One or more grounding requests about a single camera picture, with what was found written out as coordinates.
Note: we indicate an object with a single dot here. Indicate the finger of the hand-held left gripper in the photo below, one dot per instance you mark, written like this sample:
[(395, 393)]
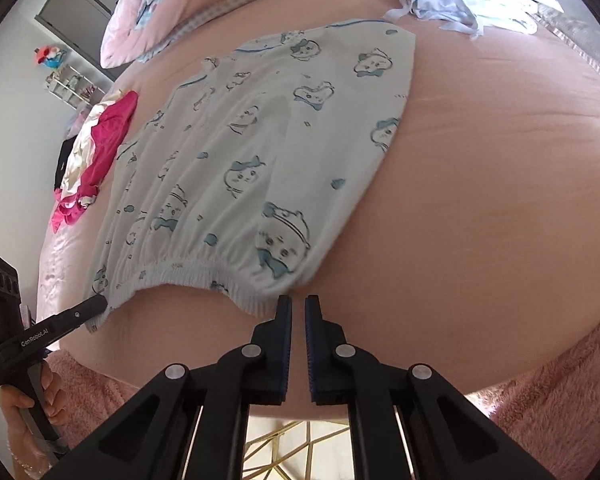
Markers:
[(80, 312)]

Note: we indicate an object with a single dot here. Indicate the pink checkered quilt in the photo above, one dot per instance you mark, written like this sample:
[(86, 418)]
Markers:
[(145, 5)]

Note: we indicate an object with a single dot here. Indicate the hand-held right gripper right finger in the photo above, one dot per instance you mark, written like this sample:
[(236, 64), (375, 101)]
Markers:
[(311, 350)]

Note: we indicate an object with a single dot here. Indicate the pale pink satin sheet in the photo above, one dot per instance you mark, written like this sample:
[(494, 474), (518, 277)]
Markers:
[(52, 270)]

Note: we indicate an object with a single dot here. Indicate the pink and white clothes pile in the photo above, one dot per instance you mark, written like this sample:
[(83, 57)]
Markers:
[(112, 125)]

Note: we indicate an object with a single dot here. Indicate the colourful plush toy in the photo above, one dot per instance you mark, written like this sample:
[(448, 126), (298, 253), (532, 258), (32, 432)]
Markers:
[(50, 55)]

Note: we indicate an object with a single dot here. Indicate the pink bed sheet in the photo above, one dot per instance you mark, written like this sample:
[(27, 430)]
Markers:
[(480, 210)]

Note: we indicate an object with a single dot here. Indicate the white cartoon print pajama pants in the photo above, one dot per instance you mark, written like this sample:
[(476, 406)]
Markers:
[(230, 160)]

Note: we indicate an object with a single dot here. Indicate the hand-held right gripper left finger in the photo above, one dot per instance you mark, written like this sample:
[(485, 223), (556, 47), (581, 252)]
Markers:
[(286, 350)]

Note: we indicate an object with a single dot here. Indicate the pile of white clothes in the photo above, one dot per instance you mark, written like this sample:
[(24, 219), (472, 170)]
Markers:
[(455, 0)]

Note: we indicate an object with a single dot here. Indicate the white satin garment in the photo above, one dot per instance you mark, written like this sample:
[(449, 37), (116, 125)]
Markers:
[(82, 155)]

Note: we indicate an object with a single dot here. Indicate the black garment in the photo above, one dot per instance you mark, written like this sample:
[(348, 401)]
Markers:
[(62, 165)]

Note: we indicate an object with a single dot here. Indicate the pink pillow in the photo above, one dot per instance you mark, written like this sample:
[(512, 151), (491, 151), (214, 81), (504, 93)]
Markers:
[(580, 40)]

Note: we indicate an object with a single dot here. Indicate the person's left hand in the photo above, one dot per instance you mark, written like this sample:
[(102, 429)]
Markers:
[(15, 425)]

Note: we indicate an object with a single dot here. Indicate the grey wardrobe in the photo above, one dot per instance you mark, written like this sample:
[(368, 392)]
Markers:
[(80, 5)]

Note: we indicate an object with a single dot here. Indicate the white shelf rack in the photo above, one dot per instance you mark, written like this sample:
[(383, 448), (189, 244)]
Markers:
[(70, 85)]

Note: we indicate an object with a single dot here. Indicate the pink fluffy robe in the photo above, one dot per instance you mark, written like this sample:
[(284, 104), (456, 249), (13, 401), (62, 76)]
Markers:
[(555, 410)]

